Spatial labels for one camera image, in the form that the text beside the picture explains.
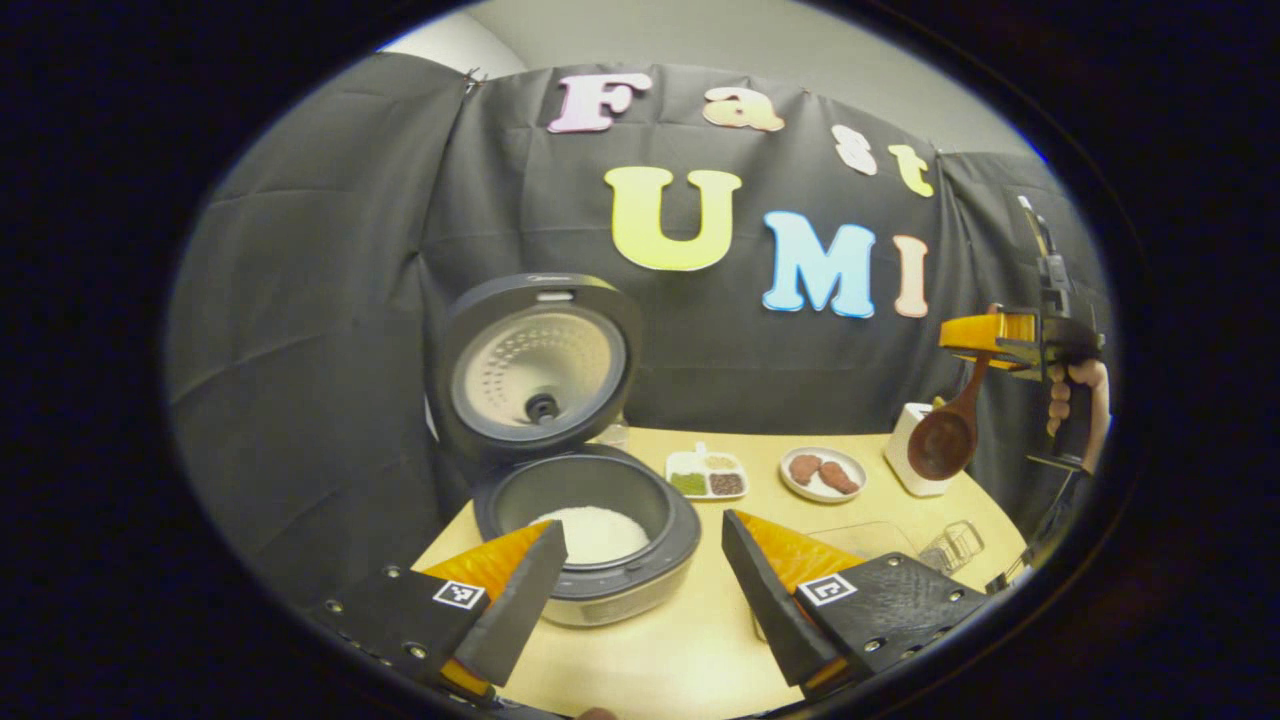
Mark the small clear glass bottle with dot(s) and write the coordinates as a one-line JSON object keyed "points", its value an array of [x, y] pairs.
{"points": [[613, 433]]}

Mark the dark grey rice cooker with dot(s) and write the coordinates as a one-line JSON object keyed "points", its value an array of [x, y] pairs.
{"points": [[640, 592]]}

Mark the small clear glass container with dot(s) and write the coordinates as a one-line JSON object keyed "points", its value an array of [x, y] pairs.
{"points": [[952, 550]]}

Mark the white chopstick holder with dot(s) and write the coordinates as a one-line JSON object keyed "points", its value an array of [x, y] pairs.
{"points": [[898, 450]]}

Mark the round white plate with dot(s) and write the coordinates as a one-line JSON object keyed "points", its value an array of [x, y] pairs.
{"points": [[815, 494]]}

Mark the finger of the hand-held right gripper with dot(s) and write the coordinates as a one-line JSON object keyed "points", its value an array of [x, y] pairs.
{"points": [[985, 332], [1010, 360]]}

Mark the white rice pile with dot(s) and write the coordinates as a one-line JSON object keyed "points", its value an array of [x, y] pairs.
{"points": [[600, 535]]}

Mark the brown meat piece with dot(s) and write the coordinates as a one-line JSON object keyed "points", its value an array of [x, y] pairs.
{"points": [[840, 478], [804, 469]]}

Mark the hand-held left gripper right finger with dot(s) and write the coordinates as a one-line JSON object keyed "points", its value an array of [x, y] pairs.
{"points": [[770, 610]]}

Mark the white divided grain dish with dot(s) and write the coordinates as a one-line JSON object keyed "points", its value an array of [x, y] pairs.
{"points": [[690, 484]]}

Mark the black backdrop cloth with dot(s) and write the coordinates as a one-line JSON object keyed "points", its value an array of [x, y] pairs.
{"points": [[330, 330]]}

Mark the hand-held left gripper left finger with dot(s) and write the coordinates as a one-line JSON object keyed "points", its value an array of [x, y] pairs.
{"points": [[520, 610]]}

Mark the brown wooden spoon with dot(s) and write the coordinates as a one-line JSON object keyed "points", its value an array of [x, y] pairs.
{"points": [[940, 440]]}

